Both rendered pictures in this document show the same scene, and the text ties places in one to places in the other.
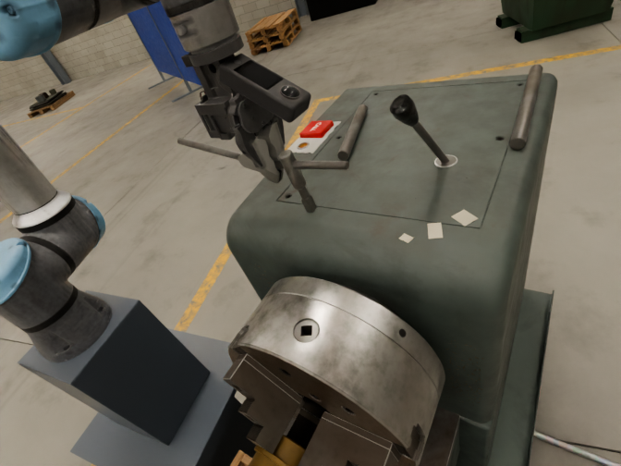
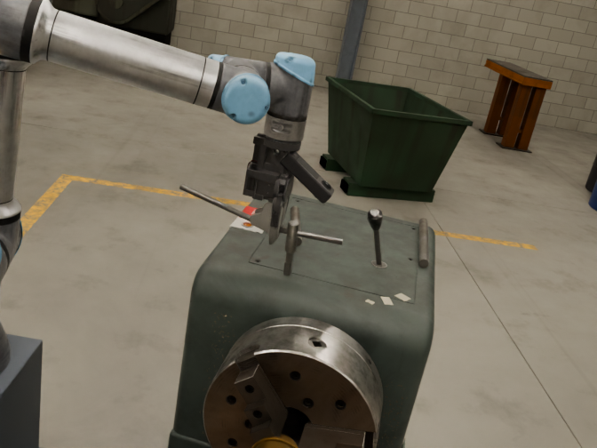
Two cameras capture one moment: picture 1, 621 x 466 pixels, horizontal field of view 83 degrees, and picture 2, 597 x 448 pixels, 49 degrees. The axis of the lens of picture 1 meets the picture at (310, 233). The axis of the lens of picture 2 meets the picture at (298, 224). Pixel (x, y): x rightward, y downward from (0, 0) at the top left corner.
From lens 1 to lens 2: 0.87 m
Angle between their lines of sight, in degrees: 36
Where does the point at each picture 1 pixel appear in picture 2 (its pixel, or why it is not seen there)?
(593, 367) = not seen: outside the picture
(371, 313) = (353, 344)
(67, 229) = (12, 235)
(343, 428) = (325, 429)
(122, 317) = (28, 353)
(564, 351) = not seen: outside the picture
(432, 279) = (389, 328)
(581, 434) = not seen: outside the picture
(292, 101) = (329, 191)
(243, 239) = (220, 286)
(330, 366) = (339, 364)
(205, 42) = (290, 140)
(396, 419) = (373, 408)
